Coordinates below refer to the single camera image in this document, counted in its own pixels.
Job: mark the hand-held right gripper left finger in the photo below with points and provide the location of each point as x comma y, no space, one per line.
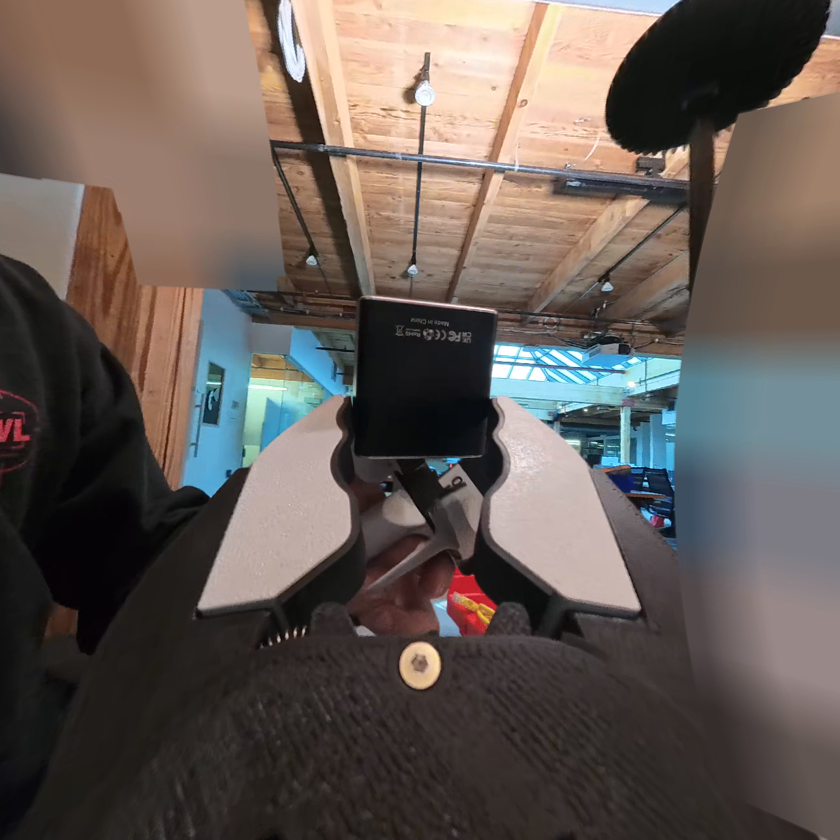
282,512

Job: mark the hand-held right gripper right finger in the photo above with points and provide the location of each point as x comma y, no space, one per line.
558,518

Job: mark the black ethernet splitter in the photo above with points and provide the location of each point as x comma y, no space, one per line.
426,380

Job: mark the person's left hand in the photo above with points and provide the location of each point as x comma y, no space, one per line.
400,604

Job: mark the red plastic bin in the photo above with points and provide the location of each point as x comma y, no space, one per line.
463,583

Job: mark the black office chair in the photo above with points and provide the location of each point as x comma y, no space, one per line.
649,492

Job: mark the grey door with window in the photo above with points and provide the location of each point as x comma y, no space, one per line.
211,420

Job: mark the ceiling projector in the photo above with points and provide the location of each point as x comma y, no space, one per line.
607,348

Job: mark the black ceiling pipe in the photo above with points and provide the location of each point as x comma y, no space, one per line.
459,159

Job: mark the black round disc on pole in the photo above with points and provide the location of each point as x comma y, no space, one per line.
709,65

